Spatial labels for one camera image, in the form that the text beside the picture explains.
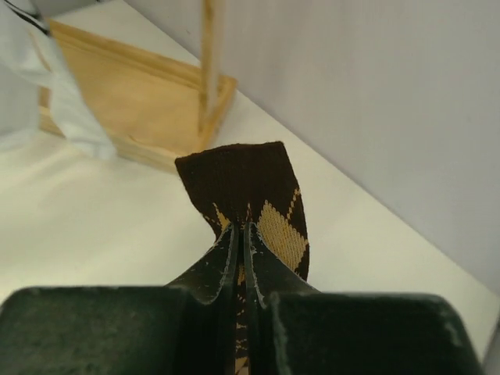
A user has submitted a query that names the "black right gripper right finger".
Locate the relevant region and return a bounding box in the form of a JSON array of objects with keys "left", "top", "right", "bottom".
[{"left": 243, "top": 223, "right": 483, "bottom": 375}]

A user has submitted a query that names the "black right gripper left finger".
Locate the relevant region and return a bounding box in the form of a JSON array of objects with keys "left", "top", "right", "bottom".
[{"left": 1, "top": 226, "right": 238, "bottom": 374}]

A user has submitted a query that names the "brown argyle sock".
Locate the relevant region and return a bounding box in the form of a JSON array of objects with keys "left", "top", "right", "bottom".
[{"left": 173, "top": 141, "right": 315, "bottom": 374}]

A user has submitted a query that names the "wooden hanger stand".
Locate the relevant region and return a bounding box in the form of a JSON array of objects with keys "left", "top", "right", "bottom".
[{"left": 49, "top": 1, "right": 237, "bottom": 170}]

